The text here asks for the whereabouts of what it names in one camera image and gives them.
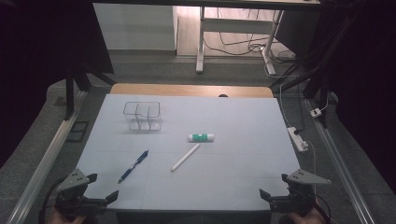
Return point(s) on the wooden table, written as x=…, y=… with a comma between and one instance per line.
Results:
x=186, y=90

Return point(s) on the black plug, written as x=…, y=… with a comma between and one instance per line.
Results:
x=298, y=131

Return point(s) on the dark floor plate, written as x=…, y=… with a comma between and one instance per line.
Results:
x=77, y=131

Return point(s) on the clear plastic pen organizer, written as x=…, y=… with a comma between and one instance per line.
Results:
x=142, y=115

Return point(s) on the white desk frame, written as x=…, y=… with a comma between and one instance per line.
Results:
x=236, y=25

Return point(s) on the blue pen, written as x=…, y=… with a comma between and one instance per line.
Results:
x=134, y=166

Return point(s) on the small white adapter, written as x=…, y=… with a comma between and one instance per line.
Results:
x=316, y=112

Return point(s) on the person's right hand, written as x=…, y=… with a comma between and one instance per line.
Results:
x=306, y=218

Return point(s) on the white pen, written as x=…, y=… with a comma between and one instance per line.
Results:
x=185, y=157

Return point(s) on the black metal stand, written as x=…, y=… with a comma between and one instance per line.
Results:
x=317, y=81
x=70, y=93

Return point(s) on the white power strip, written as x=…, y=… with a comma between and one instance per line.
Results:
x=297, y=139

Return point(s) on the person's left hand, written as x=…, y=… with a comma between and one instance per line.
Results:
x=57, y=219

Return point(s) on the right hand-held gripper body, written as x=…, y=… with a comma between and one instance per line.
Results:
x=303, y=179

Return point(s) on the green and white glue stick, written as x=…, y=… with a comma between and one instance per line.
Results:
x=200, y=137

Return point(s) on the white cabinet panel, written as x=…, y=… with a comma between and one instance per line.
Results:
x=134, y=26

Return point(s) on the pale blue table mat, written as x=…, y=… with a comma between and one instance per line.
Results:
x=218, y=180

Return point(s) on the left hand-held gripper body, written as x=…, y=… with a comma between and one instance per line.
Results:
x=73, y=180

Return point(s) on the aluminium rail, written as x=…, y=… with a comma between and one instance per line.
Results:
x=46, y=155
x=339, y=165

